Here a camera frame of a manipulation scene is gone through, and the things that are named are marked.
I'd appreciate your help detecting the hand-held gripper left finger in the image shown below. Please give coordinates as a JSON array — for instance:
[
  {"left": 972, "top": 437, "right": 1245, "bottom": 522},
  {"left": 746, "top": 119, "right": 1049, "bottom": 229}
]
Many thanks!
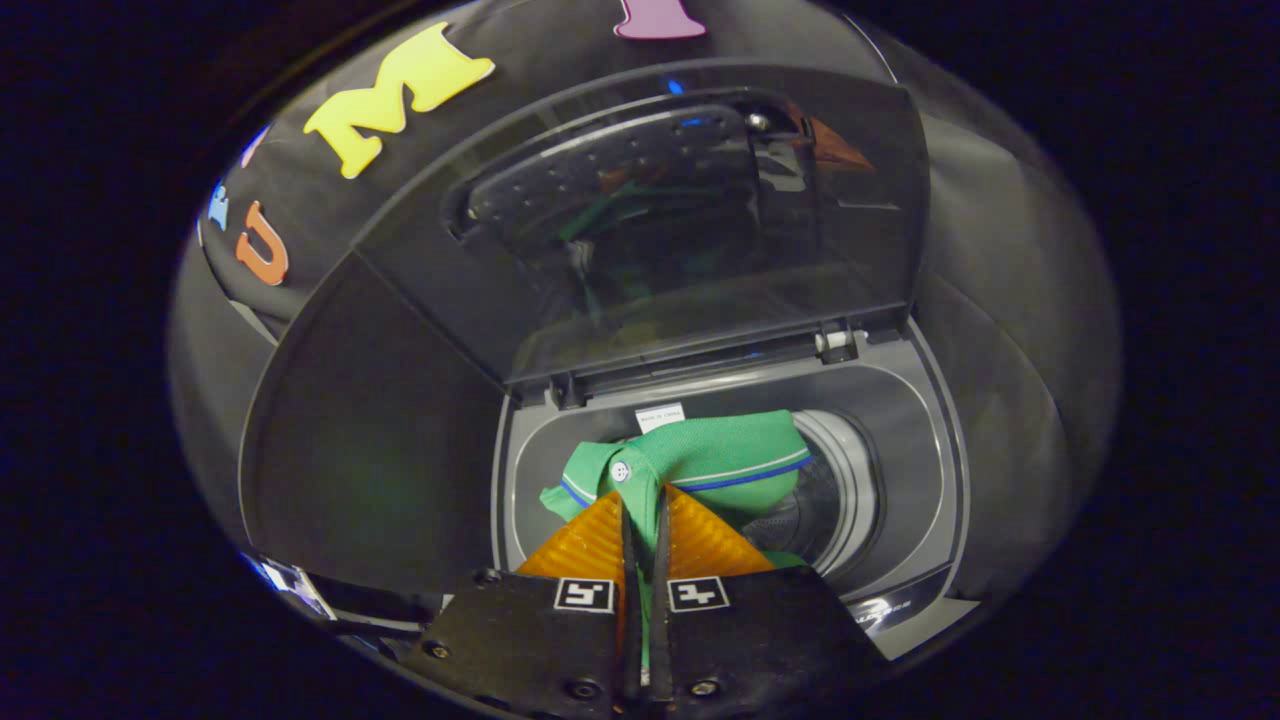
[{"left": 400, "top": 490, "right": 641, "bottom": 716}]

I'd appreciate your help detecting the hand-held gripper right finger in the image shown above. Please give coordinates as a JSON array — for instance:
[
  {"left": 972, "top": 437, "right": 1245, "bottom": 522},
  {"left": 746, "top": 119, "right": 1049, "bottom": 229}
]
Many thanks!
[{"left": 650, "top": 485, "right": 891, "bottom": 711}]

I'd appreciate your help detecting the green polo shirt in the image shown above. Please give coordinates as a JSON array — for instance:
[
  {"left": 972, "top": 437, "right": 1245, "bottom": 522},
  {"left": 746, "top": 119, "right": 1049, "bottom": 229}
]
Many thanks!
[{"left": 540, "top": 410, "right": 813, "bottom": 571}]

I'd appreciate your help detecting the dark washing machine lid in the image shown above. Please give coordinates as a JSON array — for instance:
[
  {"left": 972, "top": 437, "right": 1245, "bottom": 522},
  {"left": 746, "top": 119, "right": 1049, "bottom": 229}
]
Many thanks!
[{"left": 350, "top": 62, "right": 931, "bottom": 386}]

